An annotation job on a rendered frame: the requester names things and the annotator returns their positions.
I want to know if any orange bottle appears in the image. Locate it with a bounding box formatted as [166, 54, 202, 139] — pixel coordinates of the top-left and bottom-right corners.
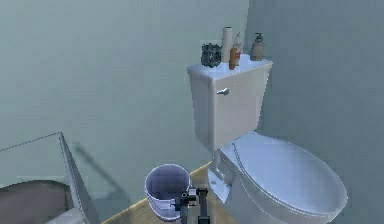
[228, 47, 242, 71]

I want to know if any dark grey patterned box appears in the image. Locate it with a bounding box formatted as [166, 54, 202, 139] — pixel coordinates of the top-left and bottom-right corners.
[200, 42, 223, 69]

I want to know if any white paper roll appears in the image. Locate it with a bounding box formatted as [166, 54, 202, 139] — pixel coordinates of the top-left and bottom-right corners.
[221, 26, 234, 65]

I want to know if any beige soap dispenser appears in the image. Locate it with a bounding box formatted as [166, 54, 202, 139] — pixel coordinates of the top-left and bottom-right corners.
[249, 32, 266, 62]

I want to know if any white spray bottle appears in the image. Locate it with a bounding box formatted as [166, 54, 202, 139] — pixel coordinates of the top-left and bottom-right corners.
[233, 31, 245, 66]

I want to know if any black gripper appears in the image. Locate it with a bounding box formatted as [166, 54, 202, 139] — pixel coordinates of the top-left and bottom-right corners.
[170, 191, 190, 224]

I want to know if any blue plastic bucket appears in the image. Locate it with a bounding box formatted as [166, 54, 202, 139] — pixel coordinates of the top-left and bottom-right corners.
[144, 163, 192, 223]

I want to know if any white toilet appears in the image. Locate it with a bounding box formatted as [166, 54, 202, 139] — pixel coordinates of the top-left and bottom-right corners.
[186, 53, 349, 224]

